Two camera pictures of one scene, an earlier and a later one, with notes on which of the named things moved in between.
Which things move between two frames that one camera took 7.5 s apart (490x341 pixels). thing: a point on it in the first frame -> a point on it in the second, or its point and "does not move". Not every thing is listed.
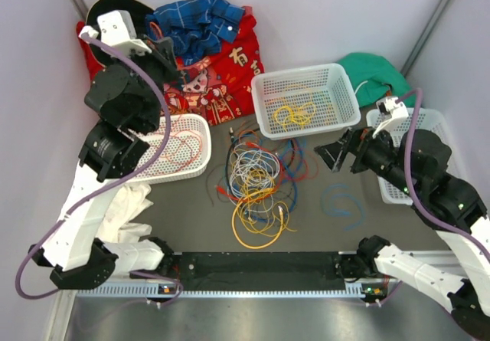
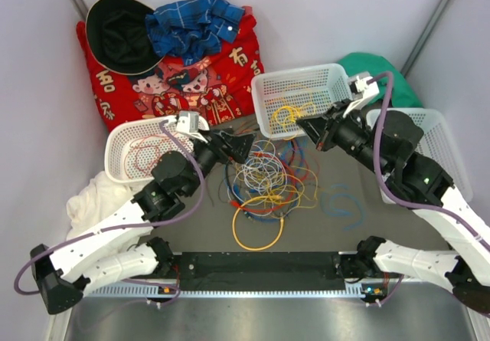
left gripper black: (162, 56) -> (237, 145)
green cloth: (374, 79) does not move
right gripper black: (359, 139) -> (321, 128)
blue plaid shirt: (196, 28) does not move
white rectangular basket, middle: (305, 100) does not move
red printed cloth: (217, 87) does not move
